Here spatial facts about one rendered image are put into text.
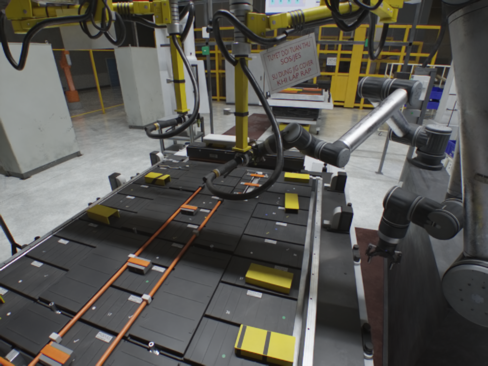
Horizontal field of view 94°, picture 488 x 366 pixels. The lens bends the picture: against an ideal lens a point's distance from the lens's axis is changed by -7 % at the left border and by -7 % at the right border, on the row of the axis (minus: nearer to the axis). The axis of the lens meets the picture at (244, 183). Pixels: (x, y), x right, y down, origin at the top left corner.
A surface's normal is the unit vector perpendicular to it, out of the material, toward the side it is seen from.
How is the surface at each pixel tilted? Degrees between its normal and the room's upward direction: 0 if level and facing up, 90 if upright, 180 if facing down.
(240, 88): 90
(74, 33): 90
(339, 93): 90
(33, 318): 0
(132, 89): 90
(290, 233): 0
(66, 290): 0
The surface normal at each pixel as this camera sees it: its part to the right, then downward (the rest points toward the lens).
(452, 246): 0.00, -0.89
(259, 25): 0.34, 0.43
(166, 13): 0.12, 0.45
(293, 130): -0.68, -0.28
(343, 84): -0.29, 0.44
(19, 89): 0.96, 0.13
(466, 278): -0.87, 0.15
